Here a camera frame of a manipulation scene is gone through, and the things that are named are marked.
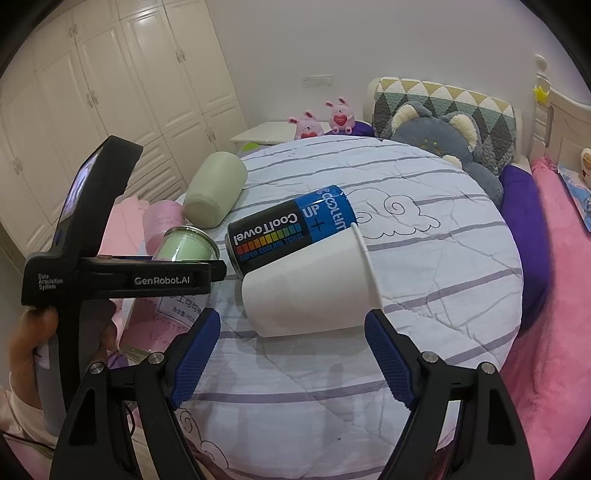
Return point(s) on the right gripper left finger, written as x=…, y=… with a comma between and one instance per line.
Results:
x=95, y=442

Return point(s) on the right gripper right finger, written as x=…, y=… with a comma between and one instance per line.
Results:
x=489, y=441

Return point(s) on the green pink labelled can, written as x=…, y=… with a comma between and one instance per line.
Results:
x=187, y=246

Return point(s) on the pink plastic cup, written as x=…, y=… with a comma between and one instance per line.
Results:
x=157, y=220

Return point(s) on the pale green cup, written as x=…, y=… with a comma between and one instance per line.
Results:
x=214, y=190

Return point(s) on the white paper cup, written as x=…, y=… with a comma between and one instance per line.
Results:
x=329, y=285

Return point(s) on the person's left hand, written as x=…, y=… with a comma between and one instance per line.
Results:
x=34, y=327

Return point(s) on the pink embroidered quilt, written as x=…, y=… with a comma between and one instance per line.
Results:
x=124, y=231

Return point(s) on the pink fleece blanket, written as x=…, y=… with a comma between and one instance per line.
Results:
x=548, y=369

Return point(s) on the white striped table quilt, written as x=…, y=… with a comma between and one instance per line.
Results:
x=316, y=406

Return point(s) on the blue black towel can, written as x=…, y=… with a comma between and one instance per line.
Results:
x=260, y=238

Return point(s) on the white wardrobe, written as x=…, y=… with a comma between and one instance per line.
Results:
x=76, y=72

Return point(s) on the white bedside table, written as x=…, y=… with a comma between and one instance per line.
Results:
x=269, y=133

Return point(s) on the purple blanket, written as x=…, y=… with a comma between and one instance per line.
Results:
x=522, y=211

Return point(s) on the blue cartoon pillow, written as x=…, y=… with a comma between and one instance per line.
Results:
x=579, y=192

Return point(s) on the pink bunny plush front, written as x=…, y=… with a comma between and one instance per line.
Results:
x=306, y=126

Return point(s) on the pink bunny plush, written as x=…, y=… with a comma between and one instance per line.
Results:
x=306, y=126
x=342, y=118

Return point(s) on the cream dog plush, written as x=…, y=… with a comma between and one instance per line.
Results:
x=585, y=160

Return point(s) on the pink bunny plush rear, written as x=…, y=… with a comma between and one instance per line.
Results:
x=342, y=118

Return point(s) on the grey cat plush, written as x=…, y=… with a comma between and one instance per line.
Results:
x=455, y=137

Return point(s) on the cream wooden headboard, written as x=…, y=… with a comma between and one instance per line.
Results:
x=561, y=129

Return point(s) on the yellow star sticker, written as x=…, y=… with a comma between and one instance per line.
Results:
x=541, y=95

